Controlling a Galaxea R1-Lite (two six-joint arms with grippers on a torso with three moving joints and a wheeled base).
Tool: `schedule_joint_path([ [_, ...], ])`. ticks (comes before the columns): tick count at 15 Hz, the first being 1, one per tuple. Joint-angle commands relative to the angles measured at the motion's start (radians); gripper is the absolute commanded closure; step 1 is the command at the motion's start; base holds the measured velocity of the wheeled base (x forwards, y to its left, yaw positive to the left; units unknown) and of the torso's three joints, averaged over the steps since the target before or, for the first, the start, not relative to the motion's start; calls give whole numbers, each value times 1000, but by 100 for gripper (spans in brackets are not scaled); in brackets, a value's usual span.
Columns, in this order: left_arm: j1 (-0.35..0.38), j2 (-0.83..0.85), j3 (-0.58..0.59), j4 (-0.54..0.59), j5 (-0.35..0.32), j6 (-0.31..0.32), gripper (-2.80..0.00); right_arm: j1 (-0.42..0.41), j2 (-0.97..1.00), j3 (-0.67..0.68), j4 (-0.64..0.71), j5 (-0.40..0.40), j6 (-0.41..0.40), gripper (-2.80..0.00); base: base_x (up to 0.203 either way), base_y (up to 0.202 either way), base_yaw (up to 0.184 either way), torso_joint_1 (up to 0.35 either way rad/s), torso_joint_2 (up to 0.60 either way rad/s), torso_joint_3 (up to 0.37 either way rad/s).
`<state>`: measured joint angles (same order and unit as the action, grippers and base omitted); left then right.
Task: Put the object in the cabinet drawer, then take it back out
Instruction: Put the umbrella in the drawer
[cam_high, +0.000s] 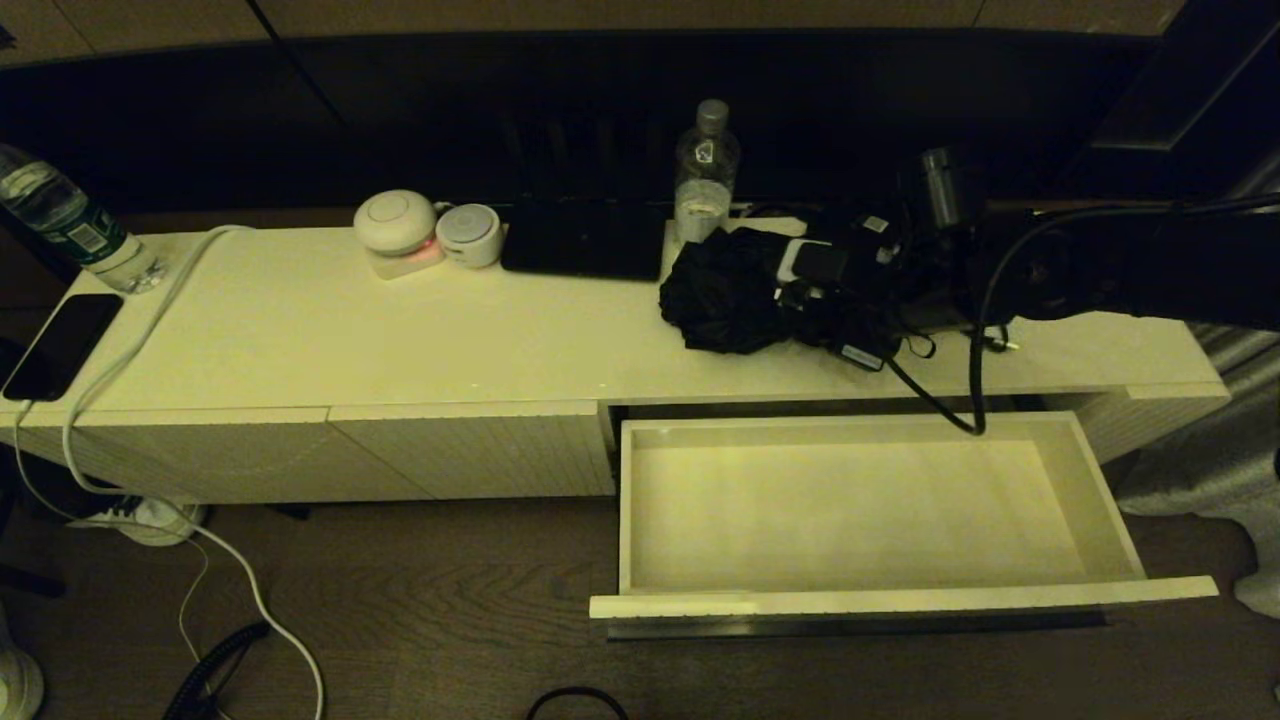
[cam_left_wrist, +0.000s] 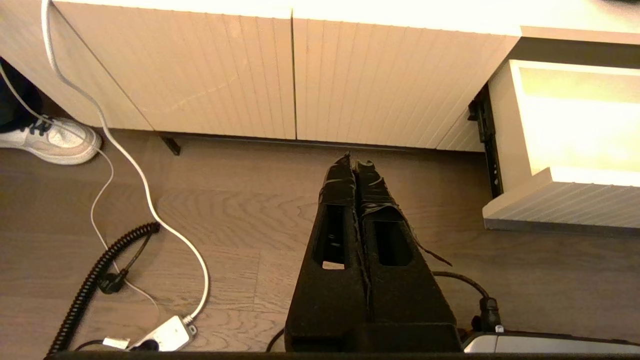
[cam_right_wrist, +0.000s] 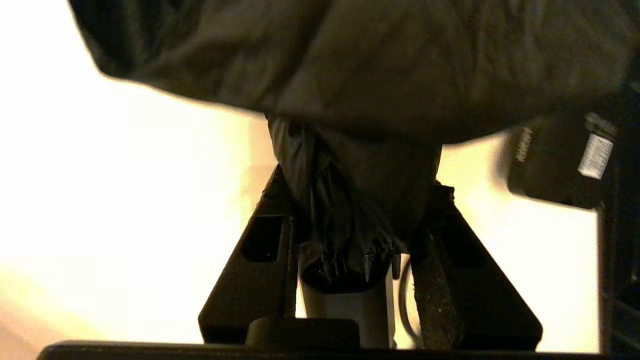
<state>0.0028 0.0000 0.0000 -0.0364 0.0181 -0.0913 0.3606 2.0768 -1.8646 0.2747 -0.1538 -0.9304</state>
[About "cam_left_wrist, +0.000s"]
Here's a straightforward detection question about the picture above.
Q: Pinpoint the white cabinet drawer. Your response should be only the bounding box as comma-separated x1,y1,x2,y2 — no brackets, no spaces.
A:
467,59,640,236

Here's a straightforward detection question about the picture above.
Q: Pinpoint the dark furniture leg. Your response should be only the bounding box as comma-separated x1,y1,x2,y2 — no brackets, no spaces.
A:
159,133,182,157

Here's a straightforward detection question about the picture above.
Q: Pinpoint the dark trouser leg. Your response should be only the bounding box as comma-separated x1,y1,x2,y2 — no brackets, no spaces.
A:
0,56,43,133

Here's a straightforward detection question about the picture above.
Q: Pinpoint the white low cabinet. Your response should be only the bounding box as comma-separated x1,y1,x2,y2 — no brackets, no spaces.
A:
0,0,640,153

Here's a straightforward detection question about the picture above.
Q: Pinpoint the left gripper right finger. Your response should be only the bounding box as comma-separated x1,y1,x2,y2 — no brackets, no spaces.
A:
355,160,457,326

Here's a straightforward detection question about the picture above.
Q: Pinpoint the white ribbed cabinet door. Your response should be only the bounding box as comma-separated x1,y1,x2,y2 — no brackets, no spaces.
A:
51,1,297,141
291,17,522,152

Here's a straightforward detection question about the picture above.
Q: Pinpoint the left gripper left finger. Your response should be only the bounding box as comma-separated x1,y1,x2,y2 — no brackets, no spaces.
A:
286,152,372,327

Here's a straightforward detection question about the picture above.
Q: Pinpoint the thick white power cable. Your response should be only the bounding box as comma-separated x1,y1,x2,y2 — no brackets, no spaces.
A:
41,0,210,326

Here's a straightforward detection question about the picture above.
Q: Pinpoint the white sneaker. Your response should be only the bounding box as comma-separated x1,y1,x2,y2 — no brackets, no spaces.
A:
0,116,102,166

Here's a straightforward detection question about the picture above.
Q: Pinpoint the white power strip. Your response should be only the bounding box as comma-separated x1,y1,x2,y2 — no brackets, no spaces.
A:
129,315,198,352

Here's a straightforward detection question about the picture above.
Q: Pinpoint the black coiled cable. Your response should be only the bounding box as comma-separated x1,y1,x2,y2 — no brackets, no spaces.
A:
47,222,162,357

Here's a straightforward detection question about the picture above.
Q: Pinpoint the thin white charging cable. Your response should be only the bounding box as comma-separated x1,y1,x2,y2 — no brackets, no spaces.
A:
0,65,163,321

